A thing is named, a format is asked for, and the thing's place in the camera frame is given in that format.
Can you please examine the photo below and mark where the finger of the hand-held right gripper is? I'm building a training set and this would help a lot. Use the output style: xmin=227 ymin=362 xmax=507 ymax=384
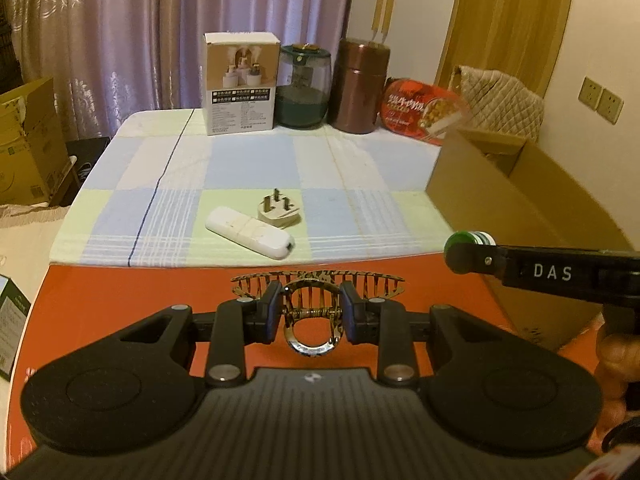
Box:
xmin=446 ymin=241 xmax=506 ymax=281

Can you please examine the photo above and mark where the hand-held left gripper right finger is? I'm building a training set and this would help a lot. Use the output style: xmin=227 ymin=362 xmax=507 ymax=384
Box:
xmin=339 ymin=281 xmax=506 ymax=388

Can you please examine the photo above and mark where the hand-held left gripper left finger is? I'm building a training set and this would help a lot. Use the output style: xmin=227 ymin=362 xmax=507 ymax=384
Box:
xmin=120 ymin=280 xmax=283 ymax=388

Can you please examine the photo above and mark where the green and white bottle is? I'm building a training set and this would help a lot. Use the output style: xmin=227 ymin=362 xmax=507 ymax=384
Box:
xmin=444 ymin=230 xmax=494 ymax=261

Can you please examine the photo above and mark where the tortoiseshell hair claw clip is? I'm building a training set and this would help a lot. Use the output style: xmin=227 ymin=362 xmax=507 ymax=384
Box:
xmin=230 ymin=269 xmax=405 ymax=358

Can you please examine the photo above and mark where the brown cardboard box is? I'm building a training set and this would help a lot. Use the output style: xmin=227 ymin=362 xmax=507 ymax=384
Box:
xmin=425 ymin=127 xmax=636 ymax=351

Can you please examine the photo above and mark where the person's right hand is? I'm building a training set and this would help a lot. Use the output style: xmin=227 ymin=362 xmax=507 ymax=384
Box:
xmin=596 ymin=332 xmax=632 ymax=413

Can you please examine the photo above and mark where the white remote control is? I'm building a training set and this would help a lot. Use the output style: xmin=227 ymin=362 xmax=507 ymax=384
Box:
xmin=206 ymin=206 xmax=296 ymax=261

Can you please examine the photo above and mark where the white plug adapter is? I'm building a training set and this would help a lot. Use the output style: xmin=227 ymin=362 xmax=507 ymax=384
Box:
xmin=256 ymin=188 xmax=303 ymax=231

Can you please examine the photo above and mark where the red printed mat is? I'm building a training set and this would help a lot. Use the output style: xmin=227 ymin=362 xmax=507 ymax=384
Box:
xmin=10 ymin=260 xmax=640 ymax=466

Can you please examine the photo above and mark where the checkered pastel tablecloth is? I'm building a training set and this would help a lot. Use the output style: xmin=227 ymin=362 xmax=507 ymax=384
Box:
xmin=50 ymin=108 xmax=451 ymax=267

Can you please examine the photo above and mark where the beige quilted cushion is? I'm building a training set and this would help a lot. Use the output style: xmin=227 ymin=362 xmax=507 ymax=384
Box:
xmin=450 ymin=65 xmax=546 ymax=143

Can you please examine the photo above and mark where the red snack bag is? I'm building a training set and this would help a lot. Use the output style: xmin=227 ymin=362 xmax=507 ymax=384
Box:
xmin=381 ymin=77 xmax=473 ymax=147

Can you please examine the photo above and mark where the red and white printed bag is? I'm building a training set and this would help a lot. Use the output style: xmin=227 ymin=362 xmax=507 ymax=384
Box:
xmin=575 ymin=447 xmax=640 ymax=480

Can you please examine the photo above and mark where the brown metal canister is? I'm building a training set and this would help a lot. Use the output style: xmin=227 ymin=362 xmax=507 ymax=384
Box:
xmin=327 ymin=37 xmax=391 ymax=135

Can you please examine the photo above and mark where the green glass jar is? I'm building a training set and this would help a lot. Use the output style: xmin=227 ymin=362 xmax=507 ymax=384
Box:
xmin=276 ymin=42 xmax=333 ymax=129

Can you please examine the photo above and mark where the white product box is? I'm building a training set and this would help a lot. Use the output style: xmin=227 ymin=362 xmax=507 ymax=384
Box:
xmin=202 ymin=31 xmax=281 ymax=137

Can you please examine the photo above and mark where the wooden door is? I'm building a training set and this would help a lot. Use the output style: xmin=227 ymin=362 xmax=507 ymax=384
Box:
xmin=434 ymin=0 xmax=578 ymax=98

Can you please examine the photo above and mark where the small green printed box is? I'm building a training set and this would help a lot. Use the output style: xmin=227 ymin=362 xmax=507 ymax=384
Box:
xmin=0 ymin=274 xmax=33 ymax=380

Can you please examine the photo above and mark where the printed cardboard storage box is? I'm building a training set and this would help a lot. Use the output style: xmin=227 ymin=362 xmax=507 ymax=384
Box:
xmin=0 ymin=77 xmax=72 ymax=206

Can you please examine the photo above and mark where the purple curtain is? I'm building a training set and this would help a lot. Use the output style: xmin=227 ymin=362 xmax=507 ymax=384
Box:
xmin=0 ymin=0 xmax=358 ymax=143

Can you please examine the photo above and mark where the gold wall socket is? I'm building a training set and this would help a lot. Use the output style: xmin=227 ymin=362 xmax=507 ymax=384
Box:
xmin=597 ymin=87 xmax=625 ymax=125
xmin=579 ymin=76 xmax=606 ymax=110

